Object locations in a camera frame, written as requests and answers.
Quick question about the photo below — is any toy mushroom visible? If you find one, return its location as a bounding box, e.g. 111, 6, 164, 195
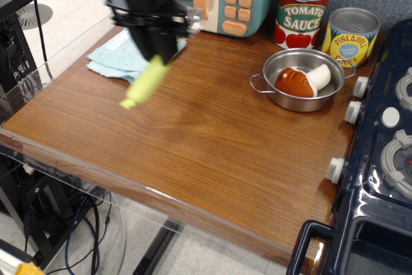
274, 64, 332, 98

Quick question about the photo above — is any black table leg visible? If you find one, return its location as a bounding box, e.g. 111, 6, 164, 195
132, 227, 175, 275

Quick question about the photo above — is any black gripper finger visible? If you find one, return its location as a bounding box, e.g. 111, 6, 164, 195
149, 28, 178, 64
128, 27, 155, 61

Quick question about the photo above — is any dark blue toy stove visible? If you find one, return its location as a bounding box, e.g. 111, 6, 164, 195
287, 19, 411, 274

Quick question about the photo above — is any blue cable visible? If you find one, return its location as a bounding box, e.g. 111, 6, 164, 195
64, 186, 100, 275

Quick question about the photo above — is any yellow handled ice cream scoop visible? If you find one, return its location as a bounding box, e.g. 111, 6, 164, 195
119, 9, 204, 110

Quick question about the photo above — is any black cable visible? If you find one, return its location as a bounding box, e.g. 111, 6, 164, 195
48, 191, 113, 275

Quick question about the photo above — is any pineapple slices can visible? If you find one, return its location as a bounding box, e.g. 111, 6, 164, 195
321, 7, 381, 68

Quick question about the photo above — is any tomato sauce can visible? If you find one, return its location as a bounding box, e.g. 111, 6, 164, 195
273, 0, 329, 49

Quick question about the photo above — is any light blue folded cloth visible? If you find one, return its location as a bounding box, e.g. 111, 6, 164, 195
86, 35, 188, 84

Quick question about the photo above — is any small steel pot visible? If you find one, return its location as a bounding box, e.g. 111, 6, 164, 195
250, 48, 357, 112

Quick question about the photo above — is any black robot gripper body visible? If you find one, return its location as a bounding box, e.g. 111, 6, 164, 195
106, 0, 203, 37

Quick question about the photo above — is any clear acrylic table guard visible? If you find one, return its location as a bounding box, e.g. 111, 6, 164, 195
0, 0, 326, 256

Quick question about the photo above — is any white stove knob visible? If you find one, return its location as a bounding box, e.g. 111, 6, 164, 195
353, 77, 369, 99
344, 101, 362, 125
326, 158, 345, 184

